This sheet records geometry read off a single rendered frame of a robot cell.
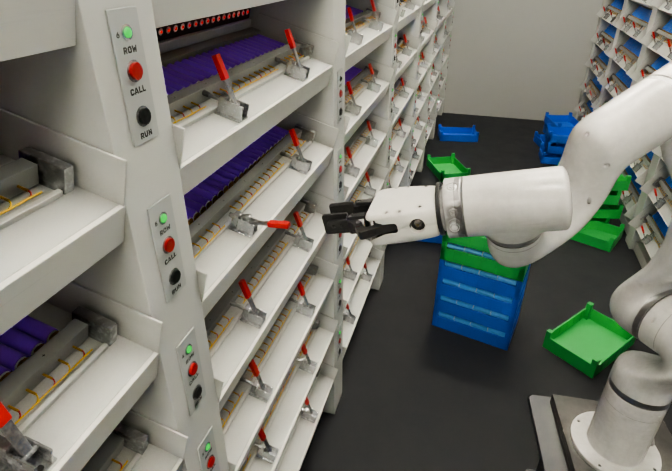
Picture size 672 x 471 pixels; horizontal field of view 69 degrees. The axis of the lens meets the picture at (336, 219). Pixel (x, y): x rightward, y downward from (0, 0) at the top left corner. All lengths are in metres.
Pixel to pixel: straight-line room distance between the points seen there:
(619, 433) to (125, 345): 1.04
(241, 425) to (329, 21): 0.82
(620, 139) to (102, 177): 0.61
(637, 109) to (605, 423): 0.77
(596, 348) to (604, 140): 1.50
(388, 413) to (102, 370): 1.25
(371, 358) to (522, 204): 1.32
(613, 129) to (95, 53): 0.60
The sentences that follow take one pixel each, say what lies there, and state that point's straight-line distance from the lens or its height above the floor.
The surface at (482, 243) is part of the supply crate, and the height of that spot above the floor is 0.43.
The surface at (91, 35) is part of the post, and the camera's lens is 0.47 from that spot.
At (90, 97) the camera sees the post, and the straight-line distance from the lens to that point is 0.49.
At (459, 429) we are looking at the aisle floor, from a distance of 1.73.
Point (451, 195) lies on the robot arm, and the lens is 0.66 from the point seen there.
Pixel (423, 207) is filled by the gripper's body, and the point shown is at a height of 1.03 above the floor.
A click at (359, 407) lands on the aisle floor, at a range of 1.74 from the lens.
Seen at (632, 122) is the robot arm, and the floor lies 1.13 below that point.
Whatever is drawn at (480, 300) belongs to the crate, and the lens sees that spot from 1.91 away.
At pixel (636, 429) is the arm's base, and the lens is 1.29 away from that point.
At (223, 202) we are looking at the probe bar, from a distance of 0.82.
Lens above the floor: 1.32
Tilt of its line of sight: 29 degrees down
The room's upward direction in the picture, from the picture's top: straight up
